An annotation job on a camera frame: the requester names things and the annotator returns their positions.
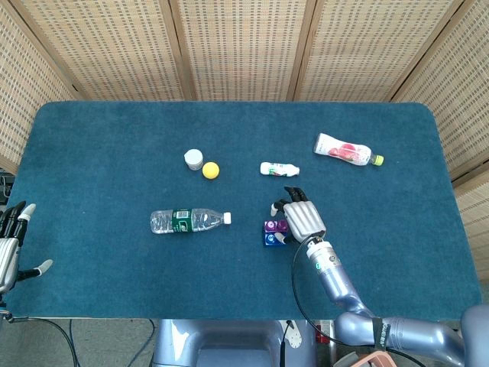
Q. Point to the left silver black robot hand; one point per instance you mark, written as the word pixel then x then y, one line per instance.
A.
pixel 8 252

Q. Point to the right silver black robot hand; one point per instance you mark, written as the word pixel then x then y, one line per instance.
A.
pixel 303 218

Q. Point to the purple plastic toy brick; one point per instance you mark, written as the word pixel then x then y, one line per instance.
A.
pixel 276 225

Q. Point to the blue building block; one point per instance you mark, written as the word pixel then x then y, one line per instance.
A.
pixel 272 240

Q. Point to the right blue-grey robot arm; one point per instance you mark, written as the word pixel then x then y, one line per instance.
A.
pixel 336 279

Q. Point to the small white yogurt bottle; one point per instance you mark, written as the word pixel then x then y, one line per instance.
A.
pixel 279 169

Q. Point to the black device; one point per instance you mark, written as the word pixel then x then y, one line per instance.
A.
pixel 4 187

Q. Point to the pink label drink bottle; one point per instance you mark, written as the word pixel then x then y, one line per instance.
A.
pixel 345 150

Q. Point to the yellow ball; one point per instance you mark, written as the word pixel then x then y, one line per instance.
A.
pixel 211 170

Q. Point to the blue table mat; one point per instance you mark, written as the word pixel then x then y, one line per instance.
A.
pixel 114 248

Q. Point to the clear water bottle green label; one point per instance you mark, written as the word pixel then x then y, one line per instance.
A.
pixel 181 221

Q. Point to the small white capped jar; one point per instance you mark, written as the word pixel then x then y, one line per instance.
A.
pixel 193 158

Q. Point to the blue-grey robot torso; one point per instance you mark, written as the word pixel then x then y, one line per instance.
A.
pixel 229 344

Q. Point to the woven bamboo screen panel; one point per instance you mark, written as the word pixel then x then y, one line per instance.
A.
pixel 114 49
pixel 26 95
pixel 454 95
pixel 475 229
pixel 240 49
pixel 366 49

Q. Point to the pink plastic basket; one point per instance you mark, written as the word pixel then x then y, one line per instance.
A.
pixel 384 357

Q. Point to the white metal bracket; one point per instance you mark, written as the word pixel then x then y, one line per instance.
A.
pixel 294 338

